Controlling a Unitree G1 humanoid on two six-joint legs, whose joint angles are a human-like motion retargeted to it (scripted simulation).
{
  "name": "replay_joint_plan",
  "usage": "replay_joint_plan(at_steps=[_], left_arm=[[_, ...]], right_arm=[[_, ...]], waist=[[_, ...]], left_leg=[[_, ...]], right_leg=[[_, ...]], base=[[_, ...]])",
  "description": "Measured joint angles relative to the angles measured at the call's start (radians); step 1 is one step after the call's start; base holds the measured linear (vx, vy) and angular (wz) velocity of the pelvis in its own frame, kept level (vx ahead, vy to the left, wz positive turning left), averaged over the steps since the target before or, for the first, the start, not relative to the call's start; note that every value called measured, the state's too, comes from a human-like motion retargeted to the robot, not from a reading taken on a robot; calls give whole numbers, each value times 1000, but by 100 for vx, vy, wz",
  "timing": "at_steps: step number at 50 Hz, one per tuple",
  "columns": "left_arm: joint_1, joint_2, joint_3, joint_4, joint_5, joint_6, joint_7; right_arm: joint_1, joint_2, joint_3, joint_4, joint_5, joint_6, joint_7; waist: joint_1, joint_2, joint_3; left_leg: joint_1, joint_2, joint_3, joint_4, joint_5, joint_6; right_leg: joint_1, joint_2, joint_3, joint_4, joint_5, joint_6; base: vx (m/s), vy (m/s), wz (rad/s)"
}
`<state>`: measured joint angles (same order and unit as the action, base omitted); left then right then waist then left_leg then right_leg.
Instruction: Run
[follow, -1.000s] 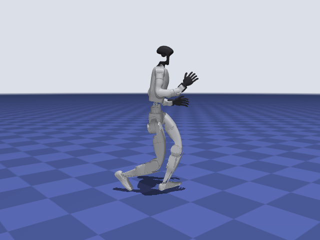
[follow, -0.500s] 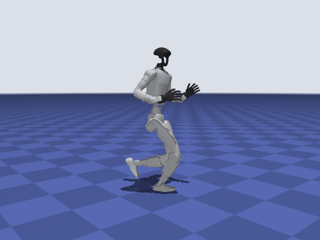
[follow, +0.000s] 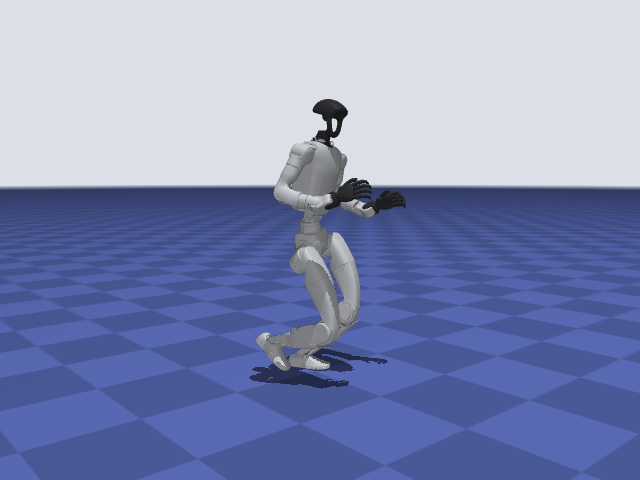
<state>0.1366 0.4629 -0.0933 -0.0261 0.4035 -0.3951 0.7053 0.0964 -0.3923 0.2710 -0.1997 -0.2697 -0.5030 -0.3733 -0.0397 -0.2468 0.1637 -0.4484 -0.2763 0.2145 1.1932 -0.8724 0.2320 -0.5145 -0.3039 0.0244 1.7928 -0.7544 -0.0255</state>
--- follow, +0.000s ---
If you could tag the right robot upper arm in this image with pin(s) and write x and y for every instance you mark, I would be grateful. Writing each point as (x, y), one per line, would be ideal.
(300, 155)

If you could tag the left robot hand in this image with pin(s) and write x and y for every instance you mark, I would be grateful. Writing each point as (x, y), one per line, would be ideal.
(385, 201)

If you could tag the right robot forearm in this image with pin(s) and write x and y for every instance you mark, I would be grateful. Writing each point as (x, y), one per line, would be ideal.
(298, 200)

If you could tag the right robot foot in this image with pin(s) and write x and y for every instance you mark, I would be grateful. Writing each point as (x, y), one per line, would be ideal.
(274, 353)

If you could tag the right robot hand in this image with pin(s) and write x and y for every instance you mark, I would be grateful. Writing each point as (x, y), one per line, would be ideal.
(347, 193)

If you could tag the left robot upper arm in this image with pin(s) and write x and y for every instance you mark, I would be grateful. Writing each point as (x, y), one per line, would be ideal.
(340, 179)

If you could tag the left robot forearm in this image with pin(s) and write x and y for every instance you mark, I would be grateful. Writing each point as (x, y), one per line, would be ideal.
(355, 207)

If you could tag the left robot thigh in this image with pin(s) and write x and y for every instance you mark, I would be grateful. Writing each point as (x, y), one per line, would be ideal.
(343, 267)

